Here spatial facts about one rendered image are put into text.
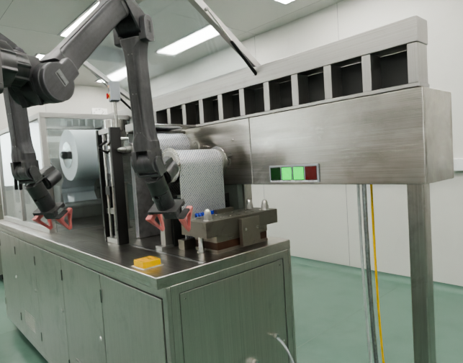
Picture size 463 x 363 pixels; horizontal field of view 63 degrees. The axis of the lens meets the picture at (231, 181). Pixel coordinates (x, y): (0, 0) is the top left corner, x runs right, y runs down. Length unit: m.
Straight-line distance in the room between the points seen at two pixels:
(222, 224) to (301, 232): 3.17
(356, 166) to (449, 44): 2.53
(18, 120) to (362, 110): 1.15
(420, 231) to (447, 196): 2.26
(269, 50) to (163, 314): 3.97
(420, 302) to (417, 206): 0.35
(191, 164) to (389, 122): 0.78
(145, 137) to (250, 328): 0.87
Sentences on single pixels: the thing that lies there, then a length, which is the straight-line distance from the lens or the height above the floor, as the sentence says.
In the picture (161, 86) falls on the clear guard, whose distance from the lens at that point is 2.25.
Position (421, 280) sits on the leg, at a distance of 1.55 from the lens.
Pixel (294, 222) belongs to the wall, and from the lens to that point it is 4.61.
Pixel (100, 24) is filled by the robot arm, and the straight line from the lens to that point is 1.02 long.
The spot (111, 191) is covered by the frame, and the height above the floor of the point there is 1.15.
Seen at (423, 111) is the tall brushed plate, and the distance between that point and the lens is 1.30.
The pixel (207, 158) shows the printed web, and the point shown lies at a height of 1.27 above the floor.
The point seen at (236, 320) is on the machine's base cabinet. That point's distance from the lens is 1.51.
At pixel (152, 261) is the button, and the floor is 0.92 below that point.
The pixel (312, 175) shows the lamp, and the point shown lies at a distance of 1.49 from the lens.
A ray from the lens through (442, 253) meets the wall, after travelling 3.86.
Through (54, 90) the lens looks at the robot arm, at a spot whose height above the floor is 1.41.
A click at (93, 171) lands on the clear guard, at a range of 2.52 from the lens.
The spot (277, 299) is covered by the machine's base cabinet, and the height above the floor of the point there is 0.67.
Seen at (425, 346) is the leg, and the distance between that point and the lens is 1.64.
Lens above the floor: 1.25
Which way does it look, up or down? 3 degrees down
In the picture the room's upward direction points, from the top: 4 degrees counter-clockwise
